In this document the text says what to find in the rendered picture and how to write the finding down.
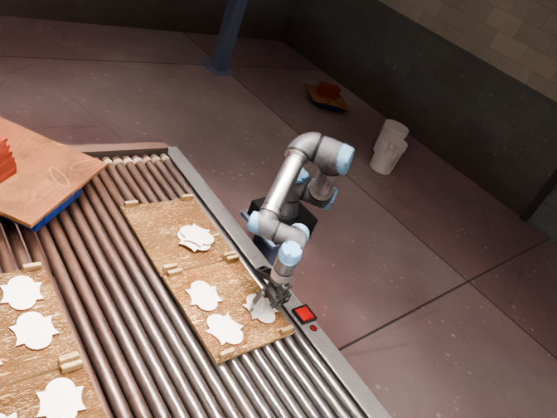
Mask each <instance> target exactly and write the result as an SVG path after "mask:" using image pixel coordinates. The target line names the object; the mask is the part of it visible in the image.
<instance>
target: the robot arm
mask: <svg viewBox="0 0 557 418"><path fill-rule="evenodd" d="M354 152H355V149H354V148H353V147H352V146H351V145H349V144H348V143H343V142H341V141H339V140H336V139H334V138H331V137H329V136H326V135H325V134H321V133H319V132H308V133H305V134H302V135H300V136H298V137H297V138H295V139H294V141H292V142H291V144H289V146H288V147H287V149H286V152H285V154H284V155H285V159H284V161H283V164H282V166H281V168H280V169H279V171H278V174H277V176H276V178H275V179H274V183H273V185H272V187H271V188H270V190H269V193H268V195H267V197H266V198H265V200H264V203H263V205H262V207H261V208H260V210H259V211H253V212H252V214H251V215H250V217H249V220H248V222H247V226H246V228H247V230H248V231H250V232H252V233H254V234H256V235H257V236H262V237H263V238H266V239H268V240H270V241H273V242H275V243H277V244H280V245H281V247H280V248H279V250H278V255H277V258H276V261H275V262H274V266H273V268H272V269H271V268H269V267H267V266H265V265H263V266H260V267H259V268H257V269H255V274H256V275H258V276H259V277H261V278H263V279H266V280H267V281H268V283H267V284H266V285H265V286H264V287H263V288H262V289H261V290H260V291H259V292H258V293H257V294H256V295H255V297H254V299H253V300H252V303H251V305H250V308H249V313H251V312H252V311H253V310H255V311H256V312H257V313H259V314H262V313H263V312H264V308H263V306H264V304H265V302H266V298H265V297H264V295H266V296H267V298H268V299H269V302H270V304H269V305H270V306H271V307H272V309H274V308H276V307H278V306H279V305H283V304H286V303H287V302H288V301H289V300H290V297H291V295H292V294H291V292H290V291H289V289H291V288H292V287H293V286H292V285H291V283H290V282H289V281H290V280H291V279H292V277H293V273H294V271H295V269H296V267H297V265H298V262H299V261H300V259H301V257H302V253H303V250H304V247H305V245H306V244H307V243H308V237H309V230H308V228H307V227H306V226H305V225H303V224H300V223H299V224H298V223H295V224H293V225H292V226H289V225H286V224H284V223H282V222H281V221H278V219H279V218H282V219H285V220H291V219H293V218H295V217H296V216H297V215H298V212H299V200H302V201H304V202H307V203H309V204H312V205H314V206H315V207H319V208H320V209H323V210H328V209H329V208H330V207H331V205H332V203H333V202H334V200H335V198H336V195H337V189H336V188H335V187H334V183H335V181H336V180H337V176H338V175H340V174H341V175H346V174H347V172H348V170H349V167H350V166H351V161H352V159H353V156H354ZM308 161H311V162H313V163H315V164H317V166H318V171H317V176H316V178H315V179H314V178H311V177H309V175H308V172H306V170H305V169H303V166H305V165H307V164H308Z"/></svg>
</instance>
